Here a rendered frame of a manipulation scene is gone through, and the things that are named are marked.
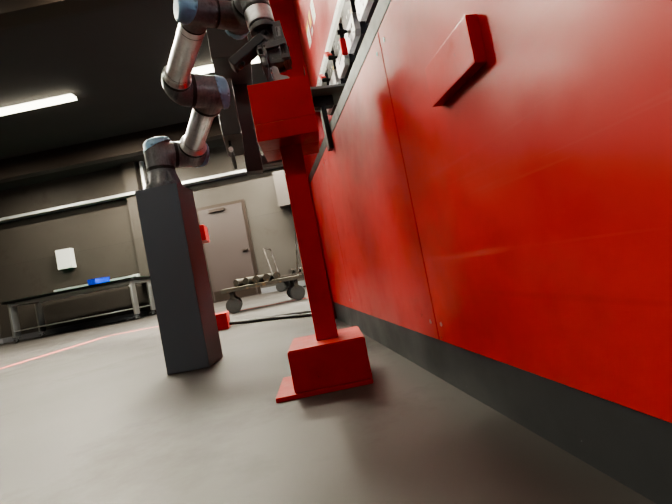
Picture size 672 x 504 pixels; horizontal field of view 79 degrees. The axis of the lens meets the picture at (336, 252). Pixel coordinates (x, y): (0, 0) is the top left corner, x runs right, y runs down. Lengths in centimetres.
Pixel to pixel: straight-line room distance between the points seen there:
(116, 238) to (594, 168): 1033
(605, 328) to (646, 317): 6
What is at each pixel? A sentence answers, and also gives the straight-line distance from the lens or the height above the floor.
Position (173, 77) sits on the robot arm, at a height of 102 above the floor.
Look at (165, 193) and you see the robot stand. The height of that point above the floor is 74.
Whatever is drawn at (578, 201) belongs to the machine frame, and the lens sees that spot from 53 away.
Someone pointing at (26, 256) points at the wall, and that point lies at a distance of 1175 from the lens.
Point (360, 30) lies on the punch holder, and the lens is 165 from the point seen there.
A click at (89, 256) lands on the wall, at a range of 1089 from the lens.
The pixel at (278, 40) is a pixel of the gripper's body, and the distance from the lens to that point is 122.
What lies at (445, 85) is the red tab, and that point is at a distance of 73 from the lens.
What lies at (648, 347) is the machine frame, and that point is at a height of 17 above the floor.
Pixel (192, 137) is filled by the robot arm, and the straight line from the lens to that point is 187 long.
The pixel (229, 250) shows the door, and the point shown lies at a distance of 948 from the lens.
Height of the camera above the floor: 31
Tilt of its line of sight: 2 degrees up
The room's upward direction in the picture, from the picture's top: 11 degrees counter-clockwise
